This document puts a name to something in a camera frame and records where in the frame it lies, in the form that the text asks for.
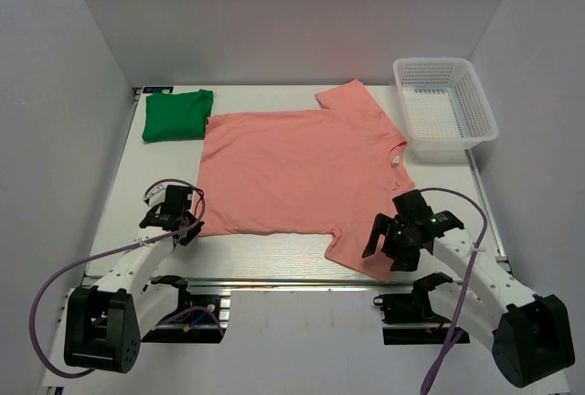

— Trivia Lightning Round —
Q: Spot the aluminium table edge rail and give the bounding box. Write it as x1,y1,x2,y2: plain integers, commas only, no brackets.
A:
81,275,516,294

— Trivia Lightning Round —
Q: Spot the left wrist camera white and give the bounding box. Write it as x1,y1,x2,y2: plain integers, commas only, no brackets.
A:
143,184,166,207

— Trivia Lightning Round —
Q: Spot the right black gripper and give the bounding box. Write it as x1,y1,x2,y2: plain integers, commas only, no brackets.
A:
363,212,421,272

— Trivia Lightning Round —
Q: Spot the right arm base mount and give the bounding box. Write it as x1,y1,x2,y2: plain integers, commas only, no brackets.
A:
372,272,453,346

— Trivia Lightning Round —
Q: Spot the white plastic basket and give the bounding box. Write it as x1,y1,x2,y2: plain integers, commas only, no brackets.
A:
393,58,499,162

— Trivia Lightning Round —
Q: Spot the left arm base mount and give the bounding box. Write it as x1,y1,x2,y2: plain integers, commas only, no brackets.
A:
141,275,230,344

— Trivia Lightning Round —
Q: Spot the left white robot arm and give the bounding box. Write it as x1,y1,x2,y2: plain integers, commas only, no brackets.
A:
63,185,206,373

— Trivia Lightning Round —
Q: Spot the blue label sticker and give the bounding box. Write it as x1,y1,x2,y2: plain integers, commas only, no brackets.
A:
142,86,174,94

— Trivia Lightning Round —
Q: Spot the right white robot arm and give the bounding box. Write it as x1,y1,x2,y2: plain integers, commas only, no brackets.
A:
362,189,576,394

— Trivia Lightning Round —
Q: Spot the pink t-shirt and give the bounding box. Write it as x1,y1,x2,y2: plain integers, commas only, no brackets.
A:
197,80,414,282

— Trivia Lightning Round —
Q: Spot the folded green t-shirt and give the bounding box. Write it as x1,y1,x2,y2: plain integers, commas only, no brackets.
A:
142,90,214,143

